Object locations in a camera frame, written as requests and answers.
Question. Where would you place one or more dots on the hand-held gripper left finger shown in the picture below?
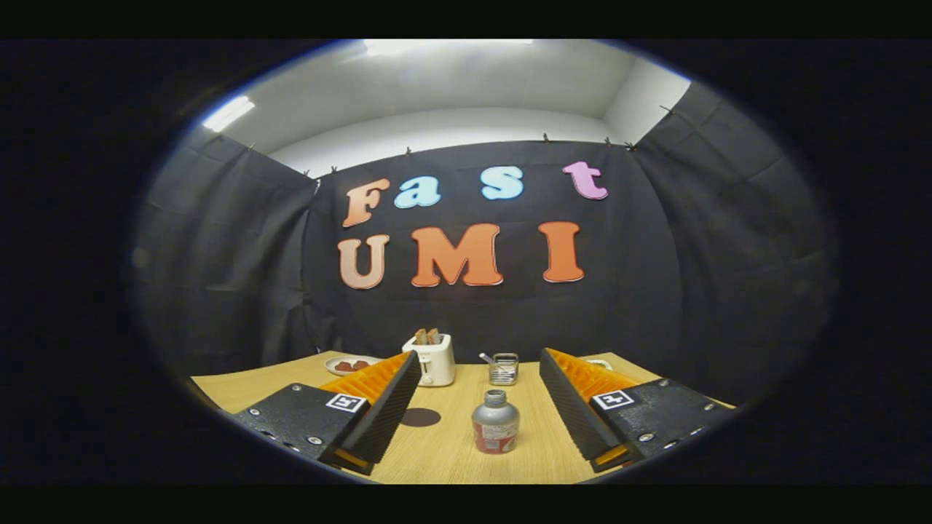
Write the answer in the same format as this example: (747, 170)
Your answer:
(386, 415)

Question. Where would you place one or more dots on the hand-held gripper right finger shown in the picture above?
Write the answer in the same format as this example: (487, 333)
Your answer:
(575, 415)

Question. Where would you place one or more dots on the round brown coaster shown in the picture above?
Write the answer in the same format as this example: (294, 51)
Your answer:
(422, 418)

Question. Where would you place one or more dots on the silver juice bottle red label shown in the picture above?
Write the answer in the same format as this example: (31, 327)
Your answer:
(495, 426)

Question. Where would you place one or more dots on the white compartment tray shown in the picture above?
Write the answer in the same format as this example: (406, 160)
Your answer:
(601, 362)

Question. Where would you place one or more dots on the white plate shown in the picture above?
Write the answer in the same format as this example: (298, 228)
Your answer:
(349, 366)

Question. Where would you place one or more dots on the white toaster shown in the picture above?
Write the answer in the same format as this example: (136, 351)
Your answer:
(435, 362)

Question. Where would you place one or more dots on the wooden table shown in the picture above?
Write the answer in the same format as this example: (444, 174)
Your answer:
(451, 451)

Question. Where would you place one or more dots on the toast slice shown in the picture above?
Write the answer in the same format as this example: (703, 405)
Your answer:
(434, 335)
(421, 336)

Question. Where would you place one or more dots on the black backdrop cloth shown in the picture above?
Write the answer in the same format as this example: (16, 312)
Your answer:
(692, 255)

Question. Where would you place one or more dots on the small ceiling light strip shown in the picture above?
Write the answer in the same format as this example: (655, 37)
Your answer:
(228, 113)

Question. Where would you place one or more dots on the large ceiling light panel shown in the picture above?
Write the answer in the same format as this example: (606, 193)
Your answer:
(437, 46)

